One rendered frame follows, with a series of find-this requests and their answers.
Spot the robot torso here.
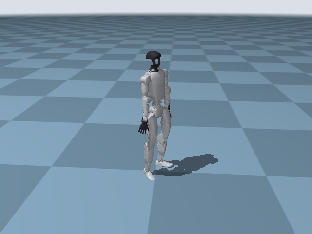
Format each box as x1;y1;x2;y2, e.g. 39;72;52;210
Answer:
145;68;165;118

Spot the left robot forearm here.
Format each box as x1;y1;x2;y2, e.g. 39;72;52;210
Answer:
164;92;171;109

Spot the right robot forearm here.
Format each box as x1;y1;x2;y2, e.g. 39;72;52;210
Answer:
142;97;149;122

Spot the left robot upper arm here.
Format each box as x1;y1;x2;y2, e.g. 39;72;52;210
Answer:
163;69;171;94

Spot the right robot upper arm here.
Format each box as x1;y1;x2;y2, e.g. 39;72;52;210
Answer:
140;74;151;103

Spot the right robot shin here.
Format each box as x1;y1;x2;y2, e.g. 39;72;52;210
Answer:
144;143;154;172

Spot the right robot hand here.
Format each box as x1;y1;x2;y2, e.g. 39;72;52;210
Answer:
138;117;149;133

